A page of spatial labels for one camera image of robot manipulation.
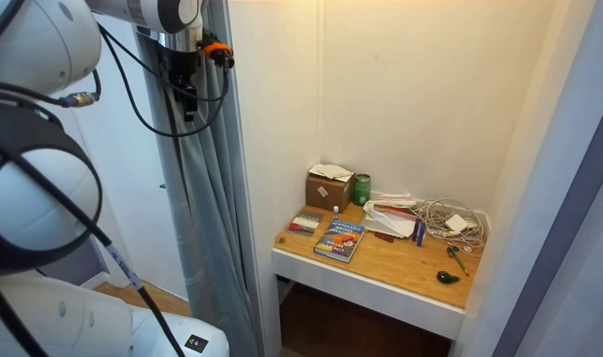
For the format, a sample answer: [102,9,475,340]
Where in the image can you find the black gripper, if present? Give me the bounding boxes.
[156,45,204,124]

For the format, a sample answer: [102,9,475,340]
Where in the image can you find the grey curtain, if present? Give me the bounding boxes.
[132,0,265,357]

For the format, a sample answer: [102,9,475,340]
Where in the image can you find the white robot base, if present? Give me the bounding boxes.
[0,267,231,357]

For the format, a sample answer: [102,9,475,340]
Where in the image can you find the white paper on box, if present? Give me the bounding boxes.
[305,160,354,186]

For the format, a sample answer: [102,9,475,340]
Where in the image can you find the brown cardboard box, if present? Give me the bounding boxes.
[303,172,354,213]

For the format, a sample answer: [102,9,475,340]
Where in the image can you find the small grey booklet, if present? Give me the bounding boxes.
[285,209,325,239]

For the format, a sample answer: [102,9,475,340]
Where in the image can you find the green can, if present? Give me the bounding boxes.
[350,172,374,207]

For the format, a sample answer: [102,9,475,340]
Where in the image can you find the blue and orange book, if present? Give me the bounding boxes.
[311,217,368,265]

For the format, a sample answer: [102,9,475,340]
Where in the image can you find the stack of white papers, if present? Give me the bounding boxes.
[358,190,422,239]

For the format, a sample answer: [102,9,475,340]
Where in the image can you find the wooden desk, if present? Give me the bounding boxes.
[269,199,491,342]

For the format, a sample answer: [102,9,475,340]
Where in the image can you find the blue pens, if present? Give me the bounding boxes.
[410,217,430,249]

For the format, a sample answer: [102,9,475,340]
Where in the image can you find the white power adapter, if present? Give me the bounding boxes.
[444,211,471,235]

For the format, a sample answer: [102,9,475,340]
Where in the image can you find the small black object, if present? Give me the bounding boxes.
[434,267,461,287]

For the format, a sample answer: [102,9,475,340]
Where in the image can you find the orange strap at gripper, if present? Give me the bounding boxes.
[202,39,235,69]

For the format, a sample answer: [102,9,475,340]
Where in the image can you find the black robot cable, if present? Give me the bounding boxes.
[0,0,233,357]

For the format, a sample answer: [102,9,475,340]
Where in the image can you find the coiled white cable bundle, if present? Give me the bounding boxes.
[410,196,491,253]

